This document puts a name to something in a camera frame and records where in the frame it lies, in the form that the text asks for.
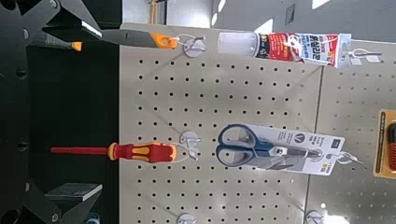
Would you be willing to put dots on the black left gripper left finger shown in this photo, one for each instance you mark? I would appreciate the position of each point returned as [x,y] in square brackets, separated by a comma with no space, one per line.
[37,18]

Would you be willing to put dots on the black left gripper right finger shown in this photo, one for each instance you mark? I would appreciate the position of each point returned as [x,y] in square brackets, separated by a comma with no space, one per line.
[71,194]

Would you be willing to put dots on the beige metal pegboard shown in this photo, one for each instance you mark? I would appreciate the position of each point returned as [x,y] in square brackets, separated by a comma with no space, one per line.
[218,102]

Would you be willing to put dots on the blue scissors on white card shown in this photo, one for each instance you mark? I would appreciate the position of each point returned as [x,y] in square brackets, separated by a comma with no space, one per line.
[267,149]

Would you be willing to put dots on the red white sealant tube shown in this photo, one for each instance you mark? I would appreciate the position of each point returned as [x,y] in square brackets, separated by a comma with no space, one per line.
[305,48]

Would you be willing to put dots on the red yellow screwdriver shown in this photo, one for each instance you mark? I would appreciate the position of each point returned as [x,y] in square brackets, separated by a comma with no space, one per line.
[146,152]

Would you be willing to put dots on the orange carded tool package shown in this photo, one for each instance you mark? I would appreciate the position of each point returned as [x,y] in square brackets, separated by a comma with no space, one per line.
[381,146]

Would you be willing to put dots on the grey scraper with orange trim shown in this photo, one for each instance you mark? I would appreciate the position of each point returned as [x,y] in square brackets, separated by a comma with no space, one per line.
[134,39]

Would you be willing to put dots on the white pegboard hook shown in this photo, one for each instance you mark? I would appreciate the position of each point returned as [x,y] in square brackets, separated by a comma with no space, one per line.
[348,158]
[313,217]
[367,53]
[186,219]
[193,48]
[189,138]

